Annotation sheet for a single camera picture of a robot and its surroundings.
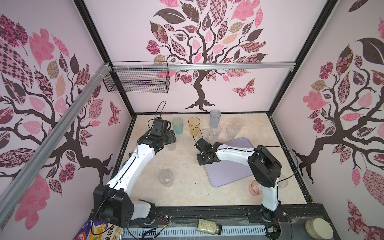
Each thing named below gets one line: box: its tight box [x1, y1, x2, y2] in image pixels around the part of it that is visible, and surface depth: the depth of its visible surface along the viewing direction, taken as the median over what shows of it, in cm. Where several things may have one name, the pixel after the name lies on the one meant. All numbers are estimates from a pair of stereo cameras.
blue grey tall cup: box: [209, 109, 222, 129], surface depth 109 cm
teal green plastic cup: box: [172, 117, 184, 135], surface depth 103 cm
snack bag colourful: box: [73, 219, 124, 240], surface depth 69 cm
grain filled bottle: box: [197, 218, 222, 235], surface depth 68 cm
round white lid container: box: [305, 217, 334, 240], surface depth 67 cm
